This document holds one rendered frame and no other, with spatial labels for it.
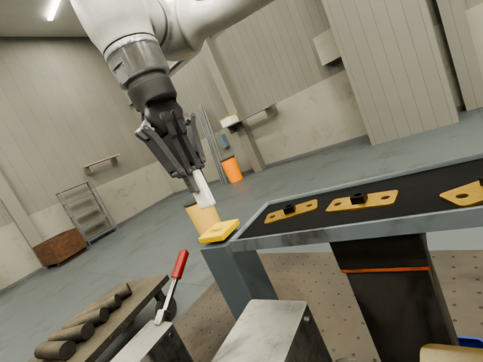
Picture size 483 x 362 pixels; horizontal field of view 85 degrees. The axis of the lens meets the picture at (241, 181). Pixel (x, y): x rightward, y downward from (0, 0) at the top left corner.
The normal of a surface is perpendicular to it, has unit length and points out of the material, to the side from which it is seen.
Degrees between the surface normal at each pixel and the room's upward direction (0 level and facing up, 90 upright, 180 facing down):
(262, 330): 0
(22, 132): 90
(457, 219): 90
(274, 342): 0
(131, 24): 101
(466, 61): 90
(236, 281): 90
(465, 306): 0
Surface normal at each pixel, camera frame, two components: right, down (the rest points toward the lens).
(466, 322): -0.40, -0.90
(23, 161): 0.72, -0.19
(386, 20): -0.57, 0.39
